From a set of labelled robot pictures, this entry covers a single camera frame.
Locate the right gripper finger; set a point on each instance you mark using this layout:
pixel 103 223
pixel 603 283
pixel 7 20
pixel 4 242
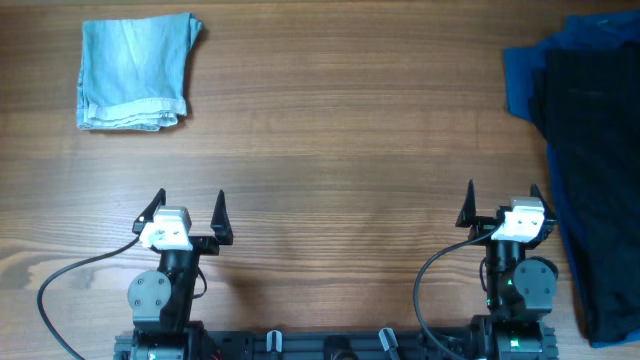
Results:
pixel 549 214
pixel 467 214

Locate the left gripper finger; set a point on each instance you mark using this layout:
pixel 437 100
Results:
pixel 220 223
pixel 146 216

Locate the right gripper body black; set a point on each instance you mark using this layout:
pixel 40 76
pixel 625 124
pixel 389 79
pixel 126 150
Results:
pixel 542 234

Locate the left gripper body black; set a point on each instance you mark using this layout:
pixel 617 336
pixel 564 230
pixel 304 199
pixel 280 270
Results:
pixel 201 246

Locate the black shorts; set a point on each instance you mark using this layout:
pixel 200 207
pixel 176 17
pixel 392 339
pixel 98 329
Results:
pixel 595 175

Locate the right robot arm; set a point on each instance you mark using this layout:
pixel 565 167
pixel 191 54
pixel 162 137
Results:
pixel 519 289

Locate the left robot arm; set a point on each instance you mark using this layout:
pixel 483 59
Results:
pixel 161 300

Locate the blue t-shirt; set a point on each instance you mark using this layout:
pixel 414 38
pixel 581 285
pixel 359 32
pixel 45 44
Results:
pixel 525 75

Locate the folded light blue jeans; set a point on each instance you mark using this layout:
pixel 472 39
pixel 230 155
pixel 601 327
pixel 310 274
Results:
pixel 132 72

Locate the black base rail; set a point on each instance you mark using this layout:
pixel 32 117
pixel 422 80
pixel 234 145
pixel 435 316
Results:
pixel 383 344

